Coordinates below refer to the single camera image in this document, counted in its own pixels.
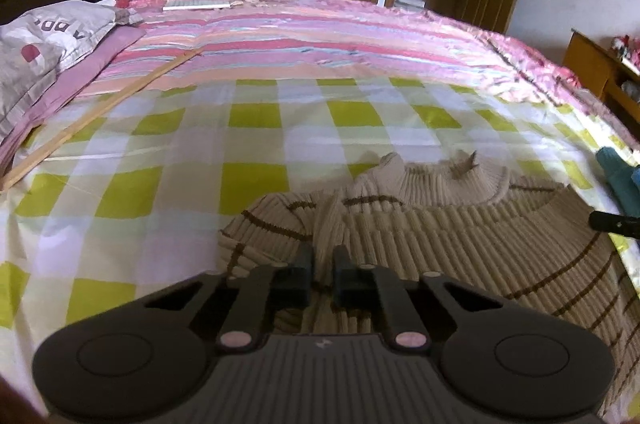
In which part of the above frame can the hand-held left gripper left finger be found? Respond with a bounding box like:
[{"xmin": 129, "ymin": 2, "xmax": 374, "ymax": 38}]
[{"xmin": 143, "ymin": 245, "xmax": 315, "ymax": 352}]

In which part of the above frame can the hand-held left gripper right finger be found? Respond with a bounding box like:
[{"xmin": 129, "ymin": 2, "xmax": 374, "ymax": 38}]
[{"xmin": 332, "ymin": 245, "xmax": 505, "ymax": 352}]

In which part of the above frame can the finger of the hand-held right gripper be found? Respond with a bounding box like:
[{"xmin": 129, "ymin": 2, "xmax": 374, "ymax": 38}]
[{"xmin": 588, "ymin": 210, "xmax": 640, "ymax": 238}]

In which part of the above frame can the beige brown-striped knit sweater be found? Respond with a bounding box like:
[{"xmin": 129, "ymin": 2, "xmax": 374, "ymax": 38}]
[{"xmin": 217, "ymin": 151, "xmax": 640, "ymax": 424}]

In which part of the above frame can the teal cloth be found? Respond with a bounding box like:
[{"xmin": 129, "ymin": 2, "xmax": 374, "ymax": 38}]
[{"xmin": 595, "ymin": 146, "xmax": 640, "ymax": 219}]

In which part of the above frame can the wooden cabinet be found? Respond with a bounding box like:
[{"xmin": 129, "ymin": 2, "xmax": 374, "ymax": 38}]
[{"xmin": 562, "ymin": 28, "xmax": 640, "ymax": 128}]

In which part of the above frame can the green white checkered bed sheet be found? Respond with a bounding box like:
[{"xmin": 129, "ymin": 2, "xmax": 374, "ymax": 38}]
[{"xmin": 0, "ymin": 75, "xmax": 640, "ymax": 411}]

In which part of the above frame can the pink striped blanket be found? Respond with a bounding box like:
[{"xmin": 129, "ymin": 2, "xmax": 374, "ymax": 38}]
[{"xmin": 75, "ymin": 0, "xmax": 597, "ymax": 106}]

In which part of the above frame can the long wooden stick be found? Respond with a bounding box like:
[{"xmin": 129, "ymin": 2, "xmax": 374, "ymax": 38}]
[{"xmin": 0, "ymin": 48, "xmax": 199, "ymax": 192}]

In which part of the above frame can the white book on bed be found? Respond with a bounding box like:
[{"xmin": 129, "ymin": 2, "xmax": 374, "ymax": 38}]
[{"xmin": 162, "ymin": 0, "xmax": 234, "ymax": 12}]

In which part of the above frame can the grey pillow with red dots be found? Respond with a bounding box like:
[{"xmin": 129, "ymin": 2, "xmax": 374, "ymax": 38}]
[
  {"xmin": 0, "ymin": 24, "xmax": 147, "ymax": 166},
  {"xmin": 0, "ymin": 40, "xmax": 65, "ymax": 141}
]

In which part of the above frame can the small grey pink cloth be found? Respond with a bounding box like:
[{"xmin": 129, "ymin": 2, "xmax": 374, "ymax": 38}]
[{"xmin": 113, "ymin": 0, "xmax": 144, "ymax": 26}]

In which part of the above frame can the grey lettered pillow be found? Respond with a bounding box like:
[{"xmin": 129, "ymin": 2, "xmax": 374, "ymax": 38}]
[{"xmin": 0, "ymin": 0, "xmax": 122, "ymax": 72}]

